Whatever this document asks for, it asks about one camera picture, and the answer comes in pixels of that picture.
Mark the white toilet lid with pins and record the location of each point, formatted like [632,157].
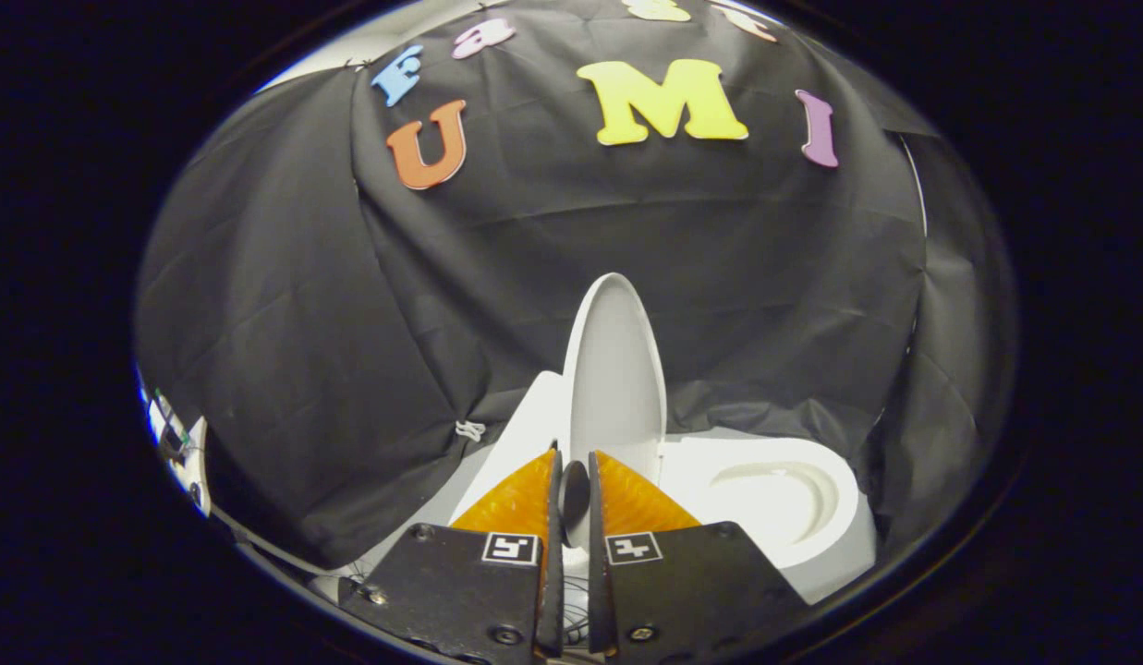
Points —
[617,369]

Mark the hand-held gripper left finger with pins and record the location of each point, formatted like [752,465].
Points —
[442,600]

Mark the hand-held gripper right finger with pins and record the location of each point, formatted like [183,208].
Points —
[691,591]

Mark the black backdrop cloth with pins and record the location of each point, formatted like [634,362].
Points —
[534,240]

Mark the black lid pull tab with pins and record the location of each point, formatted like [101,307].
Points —
[574,489]

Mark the white toilet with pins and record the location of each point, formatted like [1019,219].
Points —
[774,499]

